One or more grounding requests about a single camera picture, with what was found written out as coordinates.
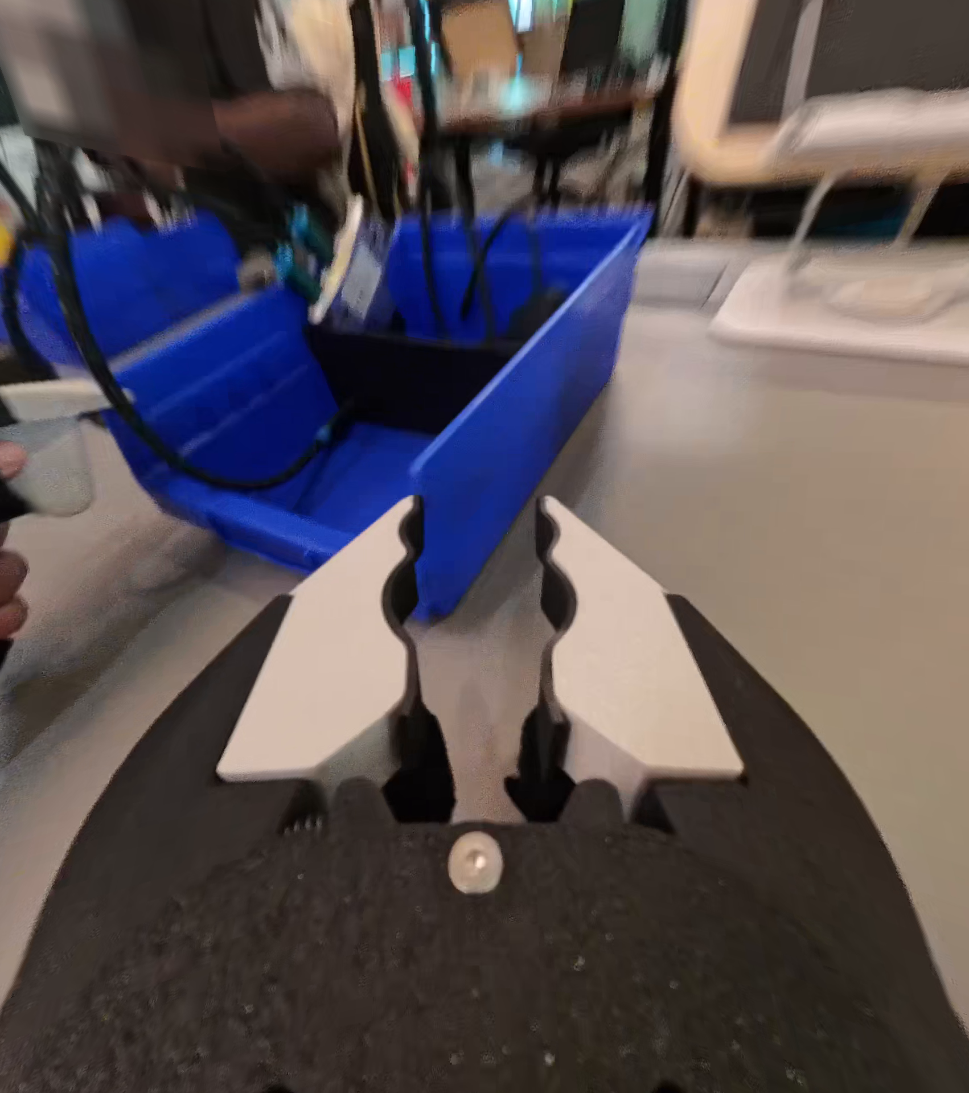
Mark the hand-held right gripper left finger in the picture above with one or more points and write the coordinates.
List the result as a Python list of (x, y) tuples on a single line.
[(322, 683)]

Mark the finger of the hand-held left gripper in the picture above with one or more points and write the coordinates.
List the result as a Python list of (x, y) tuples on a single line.
[(57, 400)]

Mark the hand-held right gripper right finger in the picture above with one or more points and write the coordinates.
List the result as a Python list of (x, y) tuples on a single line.
[(638, 683)]

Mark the large blue plastic bin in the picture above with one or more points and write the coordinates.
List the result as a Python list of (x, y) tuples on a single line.
[(519, 427)]

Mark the grey desk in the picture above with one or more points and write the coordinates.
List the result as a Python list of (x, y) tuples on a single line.
[(792, 555)]

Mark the black bin divider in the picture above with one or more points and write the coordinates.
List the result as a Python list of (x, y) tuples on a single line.
[(416, 384)]

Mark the white metal stand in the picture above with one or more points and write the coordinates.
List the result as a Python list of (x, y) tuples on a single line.
[(792, 329)]

